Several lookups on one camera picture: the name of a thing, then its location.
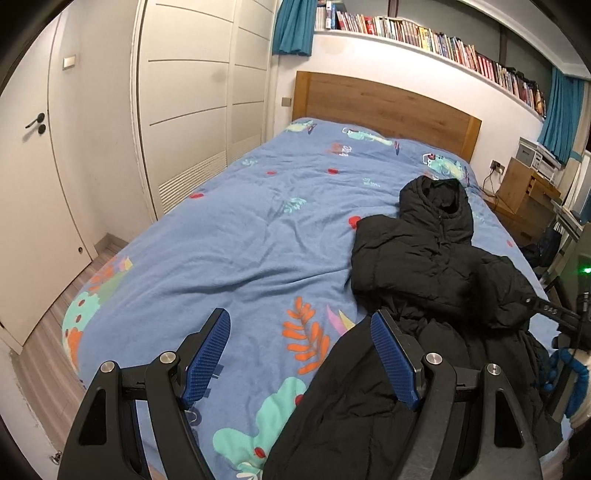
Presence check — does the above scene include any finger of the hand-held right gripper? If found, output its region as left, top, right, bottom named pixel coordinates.
left=522, top=295, right=583, bottom=330

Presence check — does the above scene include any grey electronic keyboard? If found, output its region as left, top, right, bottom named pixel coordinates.
left=551, top=198, right=587, bottom=236

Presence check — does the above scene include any short teal curtain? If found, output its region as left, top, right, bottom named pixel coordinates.
left=271, top=0, right=318, bottom=57

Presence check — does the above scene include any row of books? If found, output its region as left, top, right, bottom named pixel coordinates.
left=315, top=0, right=548, bottom=116

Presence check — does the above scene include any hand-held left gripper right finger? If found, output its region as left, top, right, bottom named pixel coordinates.
left=370, top=309, right=544, bottom=480

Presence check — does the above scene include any long teal curtain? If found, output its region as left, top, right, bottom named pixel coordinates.
left=537, top=68, right=587, bottom=163

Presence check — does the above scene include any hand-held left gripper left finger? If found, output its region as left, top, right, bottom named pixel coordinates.
left=58, top=308, right=232, bottom=480

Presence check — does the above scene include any white door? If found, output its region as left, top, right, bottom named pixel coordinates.
left=0, top=14, right=100, bottom=347

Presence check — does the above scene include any wooden nightstand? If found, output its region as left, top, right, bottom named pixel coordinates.
left=496, top=157, right=561, bottom=245

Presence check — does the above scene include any person's right hand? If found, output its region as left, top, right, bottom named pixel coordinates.
left=547, top=348, right=588, bottom=414

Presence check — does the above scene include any black power cable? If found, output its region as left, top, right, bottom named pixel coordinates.
left=482, top=168, right=502, bottom=204

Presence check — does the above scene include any grey printer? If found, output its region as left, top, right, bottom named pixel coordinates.
left=515, top=137, right=561, bottom=181

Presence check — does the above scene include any blue printed bedspread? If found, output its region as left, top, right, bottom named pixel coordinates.
left=62, top=117, right=561, bottom=480

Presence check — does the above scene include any wooden headboard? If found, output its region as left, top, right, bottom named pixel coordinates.
left=292, top=71, right=482, bottom=163

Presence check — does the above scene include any white wall shelf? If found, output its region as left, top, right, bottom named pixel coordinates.
left=314, top=28, right=548, bottom=123

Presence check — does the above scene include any black puffer jacket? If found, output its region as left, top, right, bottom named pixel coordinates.
left=261, top=175, right=566, bottom=480

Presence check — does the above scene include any white wardrobe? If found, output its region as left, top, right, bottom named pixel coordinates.
left=130, top=0, right=278, bottom=221

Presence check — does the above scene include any black door handle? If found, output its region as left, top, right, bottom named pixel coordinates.
left=24, top=112, right=48, bottom=136

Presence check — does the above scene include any dark bag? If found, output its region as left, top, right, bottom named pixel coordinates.
left=522, top=226, right=561, bottom=268

